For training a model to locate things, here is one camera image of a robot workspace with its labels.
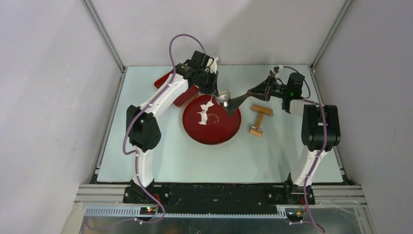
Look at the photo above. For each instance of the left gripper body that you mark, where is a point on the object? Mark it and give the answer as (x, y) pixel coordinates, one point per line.
(205, 83)

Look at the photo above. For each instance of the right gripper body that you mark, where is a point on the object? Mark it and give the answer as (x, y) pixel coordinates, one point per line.
(276, 90)

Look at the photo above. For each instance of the small metal cup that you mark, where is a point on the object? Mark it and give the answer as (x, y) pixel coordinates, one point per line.
(223, 98)

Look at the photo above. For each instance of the wooden dough roller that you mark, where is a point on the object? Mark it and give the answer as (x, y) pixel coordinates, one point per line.
(261, 112)

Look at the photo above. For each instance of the round red plate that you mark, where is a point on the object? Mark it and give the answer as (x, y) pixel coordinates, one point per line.
(219, 128)

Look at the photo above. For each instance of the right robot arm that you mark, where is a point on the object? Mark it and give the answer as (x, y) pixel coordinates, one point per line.
(320, 130)

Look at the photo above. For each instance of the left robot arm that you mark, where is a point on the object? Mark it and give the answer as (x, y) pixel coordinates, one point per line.
(143, 131)

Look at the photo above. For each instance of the white dough ball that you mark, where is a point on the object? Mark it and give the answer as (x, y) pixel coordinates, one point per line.
(203, 112)

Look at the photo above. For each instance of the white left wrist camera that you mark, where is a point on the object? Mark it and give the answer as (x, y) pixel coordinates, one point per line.
(212, 65)

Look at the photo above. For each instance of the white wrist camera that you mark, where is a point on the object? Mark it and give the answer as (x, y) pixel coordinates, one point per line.
(276, 71)
(212, 65)

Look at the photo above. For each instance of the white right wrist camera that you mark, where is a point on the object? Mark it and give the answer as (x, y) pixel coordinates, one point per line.
(276, 71)

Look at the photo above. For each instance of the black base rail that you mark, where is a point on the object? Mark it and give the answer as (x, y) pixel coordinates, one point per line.
(219, 198)

